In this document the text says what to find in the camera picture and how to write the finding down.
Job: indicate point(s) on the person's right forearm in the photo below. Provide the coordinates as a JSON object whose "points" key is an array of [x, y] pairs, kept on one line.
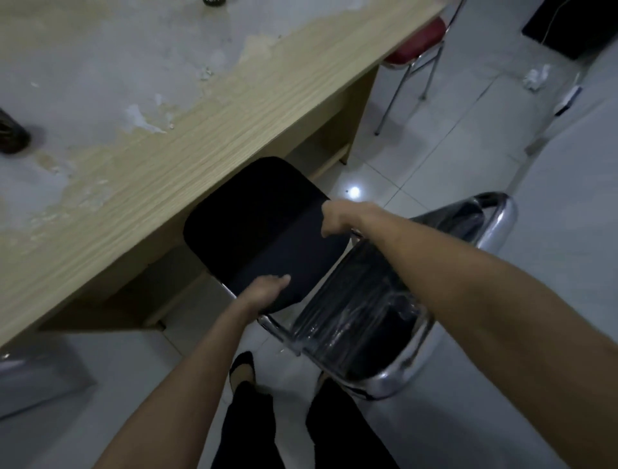
{"points": [[483, 309]]}

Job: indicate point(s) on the dark bottle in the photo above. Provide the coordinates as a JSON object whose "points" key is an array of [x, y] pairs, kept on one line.
{"points": [[11, 135]]}

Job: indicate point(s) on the dark round object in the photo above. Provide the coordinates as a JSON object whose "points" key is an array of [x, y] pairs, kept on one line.
{"points": [[213, 2]]}

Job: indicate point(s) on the person's left forearm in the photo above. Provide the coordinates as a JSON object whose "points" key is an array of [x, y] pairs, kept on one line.
{"points": [[188, 386]]}

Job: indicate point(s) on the red chair with metal legs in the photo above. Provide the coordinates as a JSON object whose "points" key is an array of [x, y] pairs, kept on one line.
{"points": [[419, 41]]}

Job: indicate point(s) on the black shoe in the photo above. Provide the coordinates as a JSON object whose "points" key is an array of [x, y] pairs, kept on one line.
{"points": [[242, 369]]}

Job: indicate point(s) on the wooden desk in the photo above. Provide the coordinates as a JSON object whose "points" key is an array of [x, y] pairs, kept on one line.
{"points": [[203, 145]]}

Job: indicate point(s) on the person's right hand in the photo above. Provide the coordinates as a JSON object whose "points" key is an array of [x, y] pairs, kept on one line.
{"points": [[343, 215]]}

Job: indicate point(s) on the person's right leg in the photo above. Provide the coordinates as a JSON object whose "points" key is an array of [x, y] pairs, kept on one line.
{"points": [[345, 430]]}

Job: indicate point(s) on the black folding chair chrome frame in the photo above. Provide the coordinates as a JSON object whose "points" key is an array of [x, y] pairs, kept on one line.
{"points": [[256, 227]]}

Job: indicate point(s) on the black mat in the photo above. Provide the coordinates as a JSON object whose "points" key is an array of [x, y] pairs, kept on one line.
{"points": [[574, 24]]}

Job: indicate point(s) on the person's right fingers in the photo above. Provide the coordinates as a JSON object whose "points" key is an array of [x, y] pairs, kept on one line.
{"points": [[329, 223]]}

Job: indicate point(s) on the person's left fingers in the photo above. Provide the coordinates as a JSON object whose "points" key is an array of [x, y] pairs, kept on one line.
{"points": [[279, 281]]}

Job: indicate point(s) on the person's left leg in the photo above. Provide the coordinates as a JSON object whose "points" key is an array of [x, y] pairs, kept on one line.
{"points": [[248, 430]]}

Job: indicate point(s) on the person's leg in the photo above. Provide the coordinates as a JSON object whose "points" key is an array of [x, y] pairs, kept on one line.
{"points": [[345, 430], [248, 430]]}

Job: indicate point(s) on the person's left hand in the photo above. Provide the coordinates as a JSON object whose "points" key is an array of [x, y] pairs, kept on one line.
{"points": [[260, 294]]}

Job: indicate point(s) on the white crumpled paper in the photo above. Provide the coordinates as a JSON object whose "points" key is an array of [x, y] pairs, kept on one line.
{"points": [[536, 77]]}

